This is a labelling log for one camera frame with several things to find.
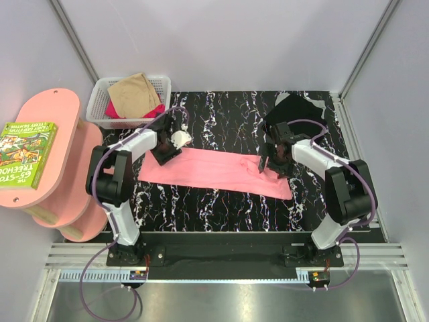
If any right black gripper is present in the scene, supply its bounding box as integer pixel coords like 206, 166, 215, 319
258, 142, 294, 180

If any light pink t shirt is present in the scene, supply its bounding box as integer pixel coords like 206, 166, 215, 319
138, 148, 292, 200

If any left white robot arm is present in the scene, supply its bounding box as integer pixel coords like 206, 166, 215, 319
85, 115, 190, 266

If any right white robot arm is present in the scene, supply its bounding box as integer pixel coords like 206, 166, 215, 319
258, 119, 377, 266

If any black marbled table mat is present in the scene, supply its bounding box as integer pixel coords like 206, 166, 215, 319
130, 91, 326, 232

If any beige t shirt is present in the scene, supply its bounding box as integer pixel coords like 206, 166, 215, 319
108, 73, 163, 119

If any folded black t shirt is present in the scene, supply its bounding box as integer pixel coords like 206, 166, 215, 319
261, 94, 327, 136

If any white plastic basket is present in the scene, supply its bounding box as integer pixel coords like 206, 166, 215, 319
86, 74, 172, 129

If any magenta t shirt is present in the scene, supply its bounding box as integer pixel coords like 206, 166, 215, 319
105, 101, 166, 119

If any pink tiered shelf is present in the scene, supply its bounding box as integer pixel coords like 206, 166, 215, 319
1, 89, 107, 242

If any green book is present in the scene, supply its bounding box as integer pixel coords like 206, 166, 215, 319
1, 122, 58, 190

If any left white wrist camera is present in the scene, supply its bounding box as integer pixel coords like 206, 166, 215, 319
170, 124, 192, 150

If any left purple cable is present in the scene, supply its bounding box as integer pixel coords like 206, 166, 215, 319
80, 106, 190, 321

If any purple cable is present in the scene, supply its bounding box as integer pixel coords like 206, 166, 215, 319
80, 106, 190, 321
278, 119, 375, 291

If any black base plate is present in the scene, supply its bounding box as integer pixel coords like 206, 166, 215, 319
107, 232, 344, 282

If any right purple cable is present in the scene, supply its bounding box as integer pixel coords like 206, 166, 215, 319
278, 119, 375, 291

